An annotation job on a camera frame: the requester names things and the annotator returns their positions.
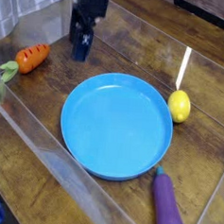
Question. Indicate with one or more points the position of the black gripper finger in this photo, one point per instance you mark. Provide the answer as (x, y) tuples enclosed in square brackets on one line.
[(74, 23), (82, 43)]

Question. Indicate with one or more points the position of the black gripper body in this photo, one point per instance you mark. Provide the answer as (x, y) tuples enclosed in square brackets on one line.
[(89, 10)]

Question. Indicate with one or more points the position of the orange toy carrot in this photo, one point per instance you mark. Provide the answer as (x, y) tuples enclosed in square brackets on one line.
[(25, 61)]

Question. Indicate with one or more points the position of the blue round plate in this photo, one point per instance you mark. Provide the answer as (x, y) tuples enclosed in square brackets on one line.
[(116, 126)]

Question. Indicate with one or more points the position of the dark wooden baseboard strip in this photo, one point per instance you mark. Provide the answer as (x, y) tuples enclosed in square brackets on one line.
[(201, 13)]

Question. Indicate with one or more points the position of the yellow toy lemon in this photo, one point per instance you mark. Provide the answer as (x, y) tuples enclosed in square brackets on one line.
[(179, 106)]

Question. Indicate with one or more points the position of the purple toy eggplant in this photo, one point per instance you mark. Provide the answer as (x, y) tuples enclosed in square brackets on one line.
[(167, 211)]

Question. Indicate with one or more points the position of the clear acrylic enclosure wall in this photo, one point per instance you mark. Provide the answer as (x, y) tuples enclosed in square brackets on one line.
[(91, 198)]

